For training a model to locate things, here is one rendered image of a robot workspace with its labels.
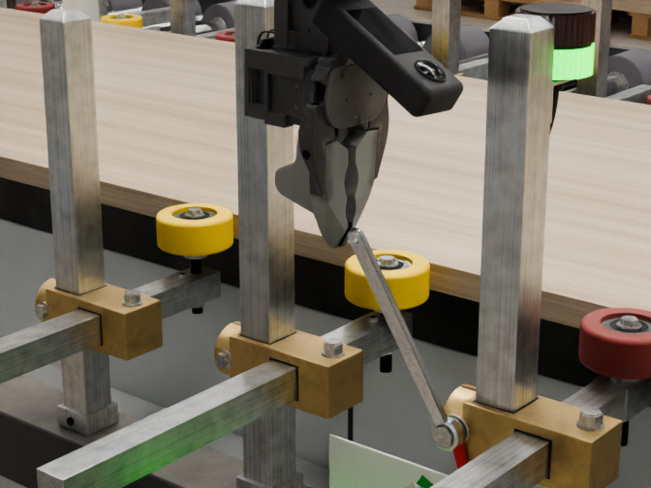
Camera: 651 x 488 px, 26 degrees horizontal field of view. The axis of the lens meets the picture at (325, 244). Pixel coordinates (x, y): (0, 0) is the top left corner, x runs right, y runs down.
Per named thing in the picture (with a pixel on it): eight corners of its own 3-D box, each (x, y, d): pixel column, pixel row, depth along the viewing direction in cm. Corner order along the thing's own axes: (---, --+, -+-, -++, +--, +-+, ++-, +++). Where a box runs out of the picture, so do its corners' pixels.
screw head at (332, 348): (334, 360, 121) (334, 347, 120) (316, 354, 122) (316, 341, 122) (350, 352, 122) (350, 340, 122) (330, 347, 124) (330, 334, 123)
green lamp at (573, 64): (568, 83, 103) (569, 53, 102) (498, 73, 107) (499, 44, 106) (606, 71, 108) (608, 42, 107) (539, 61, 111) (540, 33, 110)
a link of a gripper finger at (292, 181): (289, 233, 111) (291, 119, 108) (348, 250, 108) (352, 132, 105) (263, 242, 109) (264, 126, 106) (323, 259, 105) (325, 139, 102)
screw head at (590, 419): (596, 434, 106) (597, 419, 105) (571, 426, 107) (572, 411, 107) (609, 424, 107) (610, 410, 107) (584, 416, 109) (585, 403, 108)
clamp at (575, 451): (587, 503, 106) (592, 442, 104) (439, 451, 114) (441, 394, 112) (623, 475, 110) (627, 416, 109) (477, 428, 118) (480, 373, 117)
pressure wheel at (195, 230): (238, 323, 147) (236, 218, 144) (162, 327, 146) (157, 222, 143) (231, 296, 155) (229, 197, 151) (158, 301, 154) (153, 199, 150)
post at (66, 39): (89, 476, 146) (62, 13, 131) (67, 467, 148) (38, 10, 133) (114, 465, 149) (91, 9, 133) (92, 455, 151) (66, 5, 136)
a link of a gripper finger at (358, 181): (316, 224, 114) (317, 112, 111) (375, 239, 110) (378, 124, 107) (291, 233, 111) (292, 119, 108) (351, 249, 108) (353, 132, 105)
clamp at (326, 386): (324, 423, 121) (324, 368, 119) (209, 382, 129) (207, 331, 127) (367, 399, 125) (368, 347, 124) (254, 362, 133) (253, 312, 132)
